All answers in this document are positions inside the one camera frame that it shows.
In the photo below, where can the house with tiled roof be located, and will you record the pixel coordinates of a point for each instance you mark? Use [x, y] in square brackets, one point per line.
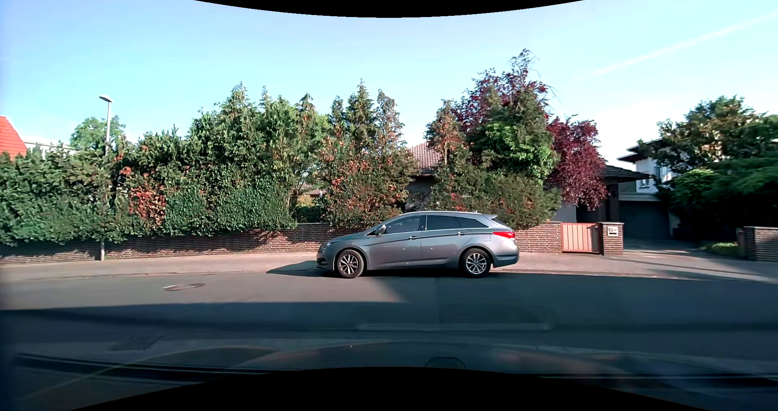
[425, 168]

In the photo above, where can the red-leaved tree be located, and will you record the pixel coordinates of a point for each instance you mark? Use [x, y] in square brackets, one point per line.
[516, 137]

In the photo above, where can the red-roofed building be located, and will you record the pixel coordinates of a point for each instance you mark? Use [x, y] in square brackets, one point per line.
[11, 138]

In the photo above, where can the paved pavement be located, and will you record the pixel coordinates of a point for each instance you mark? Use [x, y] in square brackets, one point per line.
[182, 264]

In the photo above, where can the grey asphalt road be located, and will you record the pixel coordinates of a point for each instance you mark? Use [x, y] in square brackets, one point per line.
[243, 295]

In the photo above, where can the grey lamp post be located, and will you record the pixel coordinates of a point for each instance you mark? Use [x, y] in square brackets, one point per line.
[107, 131]

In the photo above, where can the grey estate car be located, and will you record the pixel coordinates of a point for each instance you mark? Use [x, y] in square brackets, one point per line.
[419, 244]

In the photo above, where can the large green tree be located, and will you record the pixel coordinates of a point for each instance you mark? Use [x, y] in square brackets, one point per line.
[723, 155]

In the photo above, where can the low brick wall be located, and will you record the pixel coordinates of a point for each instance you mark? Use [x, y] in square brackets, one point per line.
[760, 244]

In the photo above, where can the paved driveway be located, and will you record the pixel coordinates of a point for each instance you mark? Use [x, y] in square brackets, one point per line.
[662, 250]

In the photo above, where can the row of trees and bushes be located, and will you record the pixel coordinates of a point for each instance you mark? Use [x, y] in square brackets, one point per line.
[231, 168]

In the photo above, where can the car's own bonnet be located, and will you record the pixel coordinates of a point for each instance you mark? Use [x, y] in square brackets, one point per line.
[389, 357]

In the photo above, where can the white house with garage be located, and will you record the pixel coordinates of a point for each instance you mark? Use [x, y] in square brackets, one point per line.
[644, 198]

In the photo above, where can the red brick wall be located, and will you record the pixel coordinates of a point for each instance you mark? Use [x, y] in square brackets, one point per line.
[243, 241]

